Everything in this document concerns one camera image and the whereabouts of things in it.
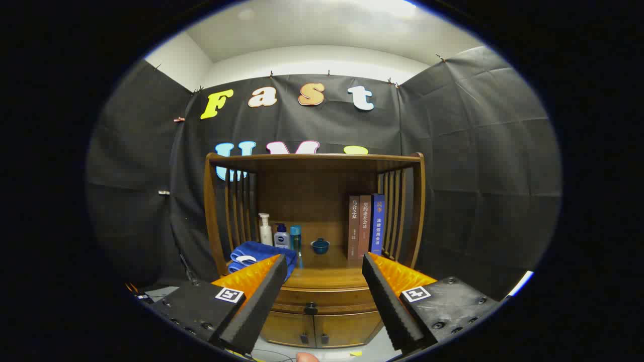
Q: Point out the white pump bottle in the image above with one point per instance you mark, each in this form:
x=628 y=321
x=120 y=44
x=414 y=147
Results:
x=265 y=234

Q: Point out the wooden cabinet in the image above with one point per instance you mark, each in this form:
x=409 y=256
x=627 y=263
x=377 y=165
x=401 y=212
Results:
x=312 y=186

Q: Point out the black backdrop cloth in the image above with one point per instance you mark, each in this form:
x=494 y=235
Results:
x=478 y=151

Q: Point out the reddish brown book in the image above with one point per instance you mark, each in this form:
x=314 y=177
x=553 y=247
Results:
x=365 y=226

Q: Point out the blue lidded teacup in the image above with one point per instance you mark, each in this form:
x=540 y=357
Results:
x=320 y=247

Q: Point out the blue folded towel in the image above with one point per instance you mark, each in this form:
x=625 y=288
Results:
x=261 y=251

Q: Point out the blue book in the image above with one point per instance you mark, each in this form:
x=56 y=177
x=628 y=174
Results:
x=378 y=223

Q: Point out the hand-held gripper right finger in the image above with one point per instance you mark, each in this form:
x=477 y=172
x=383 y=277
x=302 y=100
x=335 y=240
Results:
x=385 y=301

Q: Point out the wooden countertop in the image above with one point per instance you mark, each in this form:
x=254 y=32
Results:
x=327 y=269

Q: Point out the wooden cabinet door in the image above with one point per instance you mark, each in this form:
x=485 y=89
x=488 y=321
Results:
x=347 y=328
x=287 y=328

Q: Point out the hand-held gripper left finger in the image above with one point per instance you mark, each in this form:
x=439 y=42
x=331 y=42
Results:
x=261 y=301

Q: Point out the white bottle with blue cap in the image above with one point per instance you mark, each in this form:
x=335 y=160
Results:
x=282 y=239

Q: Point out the wooden drawer with black knob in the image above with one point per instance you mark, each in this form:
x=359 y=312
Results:
x=332 y=300

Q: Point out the teal slim bottle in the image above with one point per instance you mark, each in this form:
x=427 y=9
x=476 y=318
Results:
x=295 y=236

